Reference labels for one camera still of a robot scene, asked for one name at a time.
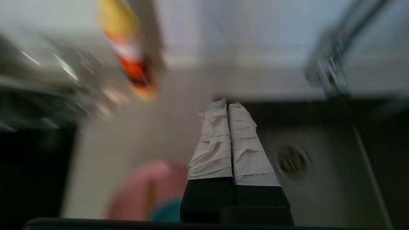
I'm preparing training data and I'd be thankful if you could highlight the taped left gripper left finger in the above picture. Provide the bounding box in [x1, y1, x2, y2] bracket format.
[180, 99, 236, 223]

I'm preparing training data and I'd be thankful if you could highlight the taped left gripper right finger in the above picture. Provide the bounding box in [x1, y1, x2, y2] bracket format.
[228, 102, 291, 208]

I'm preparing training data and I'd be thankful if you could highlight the orange detergent bottle yellow cap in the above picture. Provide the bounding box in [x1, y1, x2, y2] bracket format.
[99, 0, 158, 101]

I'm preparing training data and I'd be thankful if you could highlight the metal sink drain strainer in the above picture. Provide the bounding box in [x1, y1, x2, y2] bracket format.
[276, 144, 312, 178]

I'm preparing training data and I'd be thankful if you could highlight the stainless steel sink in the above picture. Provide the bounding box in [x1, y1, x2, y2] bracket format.
[214, 96, 409, 230]

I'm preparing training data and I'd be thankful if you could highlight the teal blue bowl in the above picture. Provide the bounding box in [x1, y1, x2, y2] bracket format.
[150, 196, 182, 222]

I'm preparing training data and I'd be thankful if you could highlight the pink round plate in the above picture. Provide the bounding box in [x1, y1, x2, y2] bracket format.
[107, 160, 189, 221]

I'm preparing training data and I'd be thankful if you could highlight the chrome faucet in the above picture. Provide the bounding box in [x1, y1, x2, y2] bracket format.
[305, 0, 390, 99]

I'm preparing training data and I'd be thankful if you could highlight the clear glass pot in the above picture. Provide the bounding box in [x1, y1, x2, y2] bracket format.
[0, 35, 106, 119]

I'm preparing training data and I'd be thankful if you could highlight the black induction cooktop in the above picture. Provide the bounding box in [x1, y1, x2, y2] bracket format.
[0, 86, 79, 230]

